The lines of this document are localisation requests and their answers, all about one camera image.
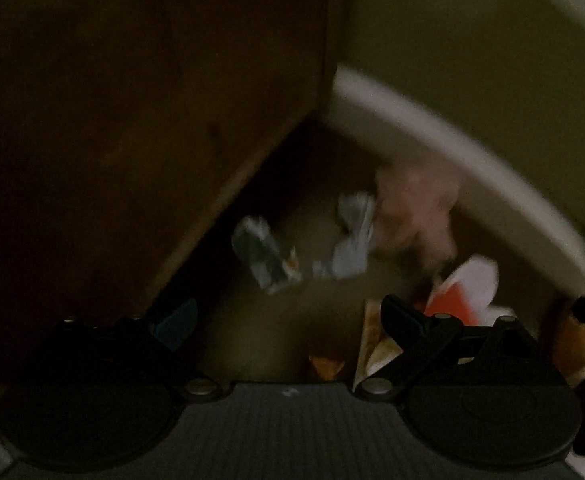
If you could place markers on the white paper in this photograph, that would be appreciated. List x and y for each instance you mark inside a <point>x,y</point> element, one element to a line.
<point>350,250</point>

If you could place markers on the brown wooden cabinet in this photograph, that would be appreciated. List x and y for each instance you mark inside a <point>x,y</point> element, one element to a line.
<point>122,110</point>

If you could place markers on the pink crumpled bag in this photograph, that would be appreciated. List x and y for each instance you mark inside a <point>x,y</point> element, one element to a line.
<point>417,210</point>

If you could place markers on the orange crumpled wrapper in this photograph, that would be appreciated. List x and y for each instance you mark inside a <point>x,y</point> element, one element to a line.
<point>572,345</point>

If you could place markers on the small orange scrap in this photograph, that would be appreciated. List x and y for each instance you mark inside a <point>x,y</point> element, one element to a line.
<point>326,367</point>

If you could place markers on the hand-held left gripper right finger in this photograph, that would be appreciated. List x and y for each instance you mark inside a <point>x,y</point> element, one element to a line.
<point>402,325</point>

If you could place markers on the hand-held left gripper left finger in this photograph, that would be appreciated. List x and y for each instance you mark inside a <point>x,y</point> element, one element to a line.
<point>175,329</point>

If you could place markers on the grey white wrapper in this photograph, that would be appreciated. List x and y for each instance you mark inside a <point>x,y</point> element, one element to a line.
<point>267,255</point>

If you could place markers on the white round tub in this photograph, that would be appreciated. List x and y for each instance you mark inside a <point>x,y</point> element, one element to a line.
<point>497,185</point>

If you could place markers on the red and white packet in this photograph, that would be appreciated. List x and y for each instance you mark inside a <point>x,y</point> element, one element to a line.
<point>465,285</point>

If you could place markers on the beige printed packet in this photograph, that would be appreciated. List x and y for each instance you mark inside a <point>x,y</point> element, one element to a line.
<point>375,345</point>

